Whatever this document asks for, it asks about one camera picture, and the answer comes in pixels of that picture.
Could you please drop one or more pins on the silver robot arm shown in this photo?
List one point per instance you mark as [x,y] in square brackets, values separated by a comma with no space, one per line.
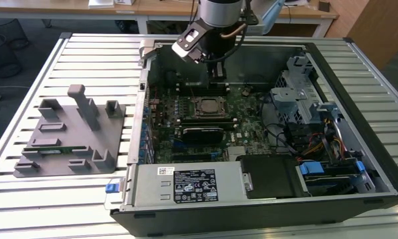
[220,12]

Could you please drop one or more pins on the pale blue teach pendant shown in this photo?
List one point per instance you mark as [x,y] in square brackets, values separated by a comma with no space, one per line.
[272,12]

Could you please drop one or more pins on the metal drive cage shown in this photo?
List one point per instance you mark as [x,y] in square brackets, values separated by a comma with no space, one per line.
[285,97]

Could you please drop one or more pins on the white flat box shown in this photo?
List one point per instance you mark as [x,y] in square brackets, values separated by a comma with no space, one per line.
[124,2]
[101,3]

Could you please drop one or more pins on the green motherboard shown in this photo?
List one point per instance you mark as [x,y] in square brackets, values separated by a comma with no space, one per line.
[252,124]

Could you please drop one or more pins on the black graphics card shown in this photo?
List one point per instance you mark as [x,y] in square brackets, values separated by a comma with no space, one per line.
[203,137]

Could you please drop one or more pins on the silver chipset heatsink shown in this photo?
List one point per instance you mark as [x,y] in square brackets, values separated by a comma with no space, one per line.
[236,152]

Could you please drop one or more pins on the blue expansion slot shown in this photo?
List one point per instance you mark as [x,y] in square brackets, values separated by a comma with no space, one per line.
[216,155]

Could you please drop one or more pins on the black expansion slot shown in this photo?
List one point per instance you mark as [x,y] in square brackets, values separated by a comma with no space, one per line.
[189,157]

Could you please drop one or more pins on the brown wooden cabinet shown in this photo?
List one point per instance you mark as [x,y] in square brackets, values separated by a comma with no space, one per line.
[381,30]

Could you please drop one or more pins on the black plastic shroud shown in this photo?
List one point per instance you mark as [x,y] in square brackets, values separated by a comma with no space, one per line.
[272,174]

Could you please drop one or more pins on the grey parts rack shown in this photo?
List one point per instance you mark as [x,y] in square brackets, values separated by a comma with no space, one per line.
[76,139]

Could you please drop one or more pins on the hard disk in blue carrier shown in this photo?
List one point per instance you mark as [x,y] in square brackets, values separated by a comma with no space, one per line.
[312,169]

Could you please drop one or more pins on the grey power supply unit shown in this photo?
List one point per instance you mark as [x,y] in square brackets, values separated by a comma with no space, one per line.
[145,184]

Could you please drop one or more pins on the black mesh waste bin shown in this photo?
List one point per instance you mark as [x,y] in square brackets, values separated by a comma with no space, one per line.
[3,59]
[13,30]

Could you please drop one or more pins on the green RAM stick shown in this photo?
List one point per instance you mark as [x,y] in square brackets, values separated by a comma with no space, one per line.
[65,149]

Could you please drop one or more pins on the blue plastic release tab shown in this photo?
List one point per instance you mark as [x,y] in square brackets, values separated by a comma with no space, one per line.
[360,166]

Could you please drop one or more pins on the blue case latch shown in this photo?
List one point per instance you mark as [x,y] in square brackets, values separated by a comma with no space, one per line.
[112,188]

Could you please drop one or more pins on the black PC case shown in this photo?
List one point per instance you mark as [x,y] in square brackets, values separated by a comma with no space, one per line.
[219,219]

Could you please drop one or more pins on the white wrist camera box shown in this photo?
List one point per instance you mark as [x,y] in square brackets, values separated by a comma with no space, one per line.
[187,39]

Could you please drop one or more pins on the beige case latch bracket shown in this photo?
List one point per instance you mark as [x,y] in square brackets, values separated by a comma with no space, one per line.
[145,48]

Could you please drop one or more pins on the grey disk bay frame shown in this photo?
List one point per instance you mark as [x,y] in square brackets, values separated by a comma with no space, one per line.
[325,108]

